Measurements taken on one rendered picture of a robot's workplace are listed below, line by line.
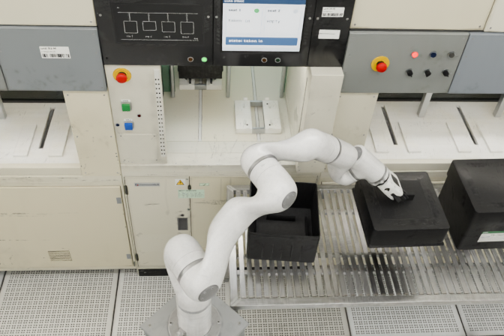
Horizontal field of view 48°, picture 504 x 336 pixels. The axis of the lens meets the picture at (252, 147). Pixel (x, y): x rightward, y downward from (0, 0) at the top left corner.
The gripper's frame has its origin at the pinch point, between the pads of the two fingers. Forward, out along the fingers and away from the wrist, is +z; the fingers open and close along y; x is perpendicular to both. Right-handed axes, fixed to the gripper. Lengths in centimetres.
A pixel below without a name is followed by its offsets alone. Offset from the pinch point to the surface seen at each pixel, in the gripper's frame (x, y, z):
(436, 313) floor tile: 42, 8, 110
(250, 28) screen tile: 5, 37, -75
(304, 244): 39.0, -7.0, -11.1
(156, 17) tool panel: 26, 37, -100
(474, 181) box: -20.4, 11.5, 29.0
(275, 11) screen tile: -5, 36, -74
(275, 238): 45, -6, -21
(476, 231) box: -11.1, -4.1, 37.5
